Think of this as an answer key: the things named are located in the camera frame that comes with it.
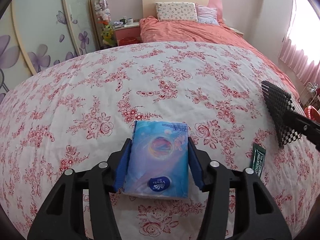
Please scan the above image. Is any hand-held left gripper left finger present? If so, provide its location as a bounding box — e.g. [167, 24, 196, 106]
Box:
[27, 138, 133, 240]

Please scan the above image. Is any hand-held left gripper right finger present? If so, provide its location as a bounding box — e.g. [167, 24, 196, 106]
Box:
[187, 137, 292, 240]

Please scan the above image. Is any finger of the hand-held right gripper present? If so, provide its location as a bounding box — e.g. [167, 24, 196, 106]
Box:
[282, 109, 320, 153]

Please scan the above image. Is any red plastic basket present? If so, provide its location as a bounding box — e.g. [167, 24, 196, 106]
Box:
[304, 105, 320, 123]

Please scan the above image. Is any blue tissue pack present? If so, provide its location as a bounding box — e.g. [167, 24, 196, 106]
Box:
[122, 120, 189, 199]

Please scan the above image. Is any black white checkered mat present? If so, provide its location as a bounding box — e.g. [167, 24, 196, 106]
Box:
[261, 80, 303, 148]

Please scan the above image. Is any green gel packet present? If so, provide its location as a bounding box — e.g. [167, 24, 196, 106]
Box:
[249, 142, 267, 178]

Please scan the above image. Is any pink curtain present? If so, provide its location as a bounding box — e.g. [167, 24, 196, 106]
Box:
[278, 0, 320, 86]

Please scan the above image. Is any red floral tablecloth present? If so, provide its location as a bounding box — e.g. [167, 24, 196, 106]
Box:
[0, 41, 320, 240]

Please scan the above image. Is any red box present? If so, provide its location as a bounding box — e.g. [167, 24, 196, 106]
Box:
[119, 37, 138, 47]

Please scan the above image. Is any green plush toy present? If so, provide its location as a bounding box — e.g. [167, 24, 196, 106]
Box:
[102, 24, 113, 46]

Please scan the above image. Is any pink nightstand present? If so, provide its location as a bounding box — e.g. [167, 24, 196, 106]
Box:
[113, 22, 141, 47]

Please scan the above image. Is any pink striped pillow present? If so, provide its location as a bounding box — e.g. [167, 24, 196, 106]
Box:
[196, 4, 218, 25]

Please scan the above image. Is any floral print pillow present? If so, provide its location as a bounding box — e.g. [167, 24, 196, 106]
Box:
[155, 2, 198, 22]

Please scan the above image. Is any clear tube of plush toys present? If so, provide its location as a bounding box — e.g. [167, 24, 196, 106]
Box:
[93, 0, 117, 48]

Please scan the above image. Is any flower print wardrobe door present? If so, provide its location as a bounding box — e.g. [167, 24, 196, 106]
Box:
[0, 0, 97, 99]

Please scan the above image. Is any white wire rack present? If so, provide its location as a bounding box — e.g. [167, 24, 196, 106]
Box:
[299, 82, 320, 111]

